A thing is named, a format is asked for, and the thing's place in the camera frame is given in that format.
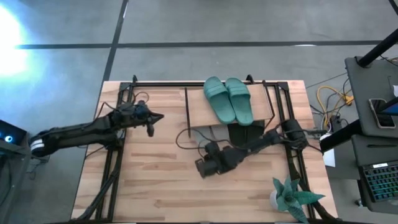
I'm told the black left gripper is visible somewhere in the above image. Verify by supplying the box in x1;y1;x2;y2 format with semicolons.
114;105;165;138

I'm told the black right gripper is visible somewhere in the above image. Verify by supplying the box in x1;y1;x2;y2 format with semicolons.
195;144;250;179

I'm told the green rubber slide sandal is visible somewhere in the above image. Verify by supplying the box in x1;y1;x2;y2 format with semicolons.
224;77;255;127
203;76;237;126

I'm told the white plant pot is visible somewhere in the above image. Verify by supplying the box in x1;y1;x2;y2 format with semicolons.
269;189;280;210

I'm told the green artificial plant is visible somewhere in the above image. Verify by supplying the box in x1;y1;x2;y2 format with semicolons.
272;175;326;224

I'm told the white paper sheet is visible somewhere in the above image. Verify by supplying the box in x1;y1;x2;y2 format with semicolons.
322;148;336;168

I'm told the black flat bar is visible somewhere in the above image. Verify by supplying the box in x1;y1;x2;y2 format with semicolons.
319;119;363;154

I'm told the black device with blue light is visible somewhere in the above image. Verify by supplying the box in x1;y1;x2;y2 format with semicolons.
0;119;27;146

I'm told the grey metal side table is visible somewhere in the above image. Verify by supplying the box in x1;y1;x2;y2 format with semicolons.
0;139;50;224

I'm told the dark grey desk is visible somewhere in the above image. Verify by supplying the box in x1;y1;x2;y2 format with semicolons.
350;134;398;215

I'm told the grey desk top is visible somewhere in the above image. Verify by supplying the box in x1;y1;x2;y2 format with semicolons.
344;55;398;139

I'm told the black smartphone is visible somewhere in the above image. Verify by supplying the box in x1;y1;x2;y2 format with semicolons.
368;98;397;129

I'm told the black round pole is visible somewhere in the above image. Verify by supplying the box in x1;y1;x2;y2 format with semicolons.
356;27;398;68

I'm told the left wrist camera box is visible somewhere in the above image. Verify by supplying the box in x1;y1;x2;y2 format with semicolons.
134;100;150;118

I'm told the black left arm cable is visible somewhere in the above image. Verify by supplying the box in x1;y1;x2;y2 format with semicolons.
119;91;150;108

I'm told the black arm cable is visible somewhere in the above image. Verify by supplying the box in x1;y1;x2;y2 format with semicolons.
175;126;240;158
119;91;150;108

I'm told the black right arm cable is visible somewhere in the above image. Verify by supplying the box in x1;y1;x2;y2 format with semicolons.
175;126;240;158

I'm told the black metal rig frame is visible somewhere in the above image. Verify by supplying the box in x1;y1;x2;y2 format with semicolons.
71;74;338;223

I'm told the wooden shelf with black frame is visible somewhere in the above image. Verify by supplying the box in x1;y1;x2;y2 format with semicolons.
184;81;277;139

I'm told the yellow cable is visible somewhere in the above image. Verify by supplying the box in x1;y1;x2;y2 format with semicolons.
316;85;354;128

